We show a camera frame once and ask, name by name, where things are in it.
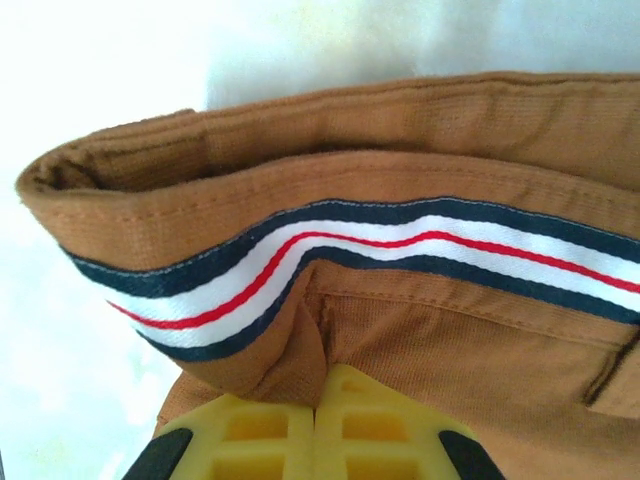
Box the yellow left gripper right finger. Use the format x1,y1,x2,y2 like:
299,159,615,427
314,362,507,480

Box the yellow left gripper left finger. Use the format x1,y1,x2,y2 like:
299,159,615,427
121,392,318,480

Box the brown pants with striped waistband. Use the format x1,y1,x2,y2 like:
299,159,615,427
13,71,640,480

